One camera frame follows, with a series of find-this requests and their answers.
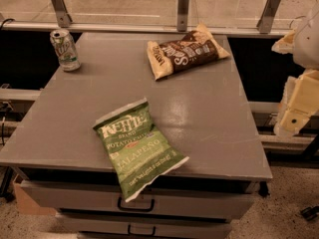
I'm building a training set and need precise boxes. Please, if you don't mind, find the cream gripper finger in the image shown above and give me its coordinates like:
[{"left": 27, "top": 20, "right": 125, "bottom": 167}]
[
  {"left": 271, "top": 30, "right": 295, "bottom": 54},
  {"left": 274, "top": 69, "right": 319, "bottom": 136}
]

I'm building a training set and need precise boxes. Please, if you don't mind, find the brown chip bag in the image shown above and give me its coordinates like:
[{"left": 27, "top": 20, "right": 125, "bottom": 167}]
[{"left": 147, "top": 24, "right": 230, "bottom": 80}]

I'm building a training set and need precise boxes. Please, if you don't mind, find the green jalapeno chip bag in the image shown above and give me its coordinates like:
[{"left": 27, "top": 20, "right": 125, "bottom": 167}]
[{"left": 93, "top": 99, "right": 189, "bottom": 202}]

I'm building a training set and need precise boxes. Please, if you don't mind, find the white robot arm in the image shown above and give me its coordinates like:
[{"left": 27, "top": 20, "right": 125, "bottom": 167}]
[{"left": 271, "top": 3, "right": 319, "bottom": 136}]

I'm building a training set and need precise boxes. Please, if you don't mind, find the green soda can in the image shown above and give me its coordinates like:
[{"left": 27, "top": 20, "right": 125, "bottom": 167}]
[{"left": 50, "top": 29, "right": 81, "bottom": 72}]

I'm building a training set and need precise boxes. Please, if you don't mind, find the grey drawer cabinet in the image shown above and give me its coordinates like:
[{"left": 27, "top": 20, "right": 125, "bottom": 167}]
[{"left": 0, "top": 33, "right": 271, "bottom": 239}]

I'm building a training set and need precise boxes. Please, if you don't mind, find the right metal railing bracket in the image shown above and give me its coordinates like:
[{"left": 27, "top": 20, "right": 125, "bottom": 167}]
[{"left": 256, "top": 0, "right": 281, "bottom": 34}]

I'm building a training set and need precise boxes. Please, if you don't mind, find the metal railing bracket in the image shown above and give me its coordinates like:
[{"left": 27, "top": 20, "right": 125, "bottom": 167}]
[
  {"left": 256, "top": 0, "right": 281, "bottom": 34},
  {"left": 176, "top": 0, "right": 189, "bottom": 32},
  {"left": 51, "top": 0, "right": 72, "bottom": 28}
]

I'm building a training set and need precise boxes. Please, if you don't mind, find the middle metal railing bracket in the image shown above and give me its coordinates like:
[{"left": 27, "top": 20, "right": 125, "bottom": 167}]
[{"left": 176, "top": 0, "right": 189, "bottom": 32}]

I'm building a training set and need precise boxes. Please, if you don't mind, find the upper black drawer handle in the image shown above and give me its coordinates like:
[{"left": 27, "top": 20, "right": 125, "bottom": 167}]
[{"left": 117, "top": 197, "right": 156, "bottom": 213}]

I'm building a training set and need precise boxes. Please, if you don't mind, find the black drawer handle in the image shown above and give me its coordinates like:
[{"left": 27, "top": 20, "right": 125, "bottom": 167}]
[
  {"left": 117, "top": 197, "right": 156, "bottom": 213},
  {"left": 128, "top": 225, "right": 157, "bottom": 236}
]

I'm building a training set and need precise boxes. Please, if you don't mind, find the lower black drawer handle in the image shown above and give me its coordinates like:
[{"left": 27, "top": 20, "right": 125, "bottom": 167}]
[{"left": 128, "top": 225, "right": 157, "bottom": 236}]

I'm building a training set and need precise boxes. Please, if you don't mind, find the left metal railing bracket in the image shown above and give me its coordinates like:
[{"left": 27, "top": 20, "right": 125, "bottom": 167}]
[{"left": 51, "top": 0, "right": 72, "bottom": 28}]

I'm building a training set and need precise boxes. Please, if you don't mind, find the horizontal metal rail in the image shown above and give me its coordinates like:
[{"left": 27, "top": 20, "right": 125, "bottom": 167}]
[{"left": 0, "top": 20, "right": 293, "bottom": 38}]

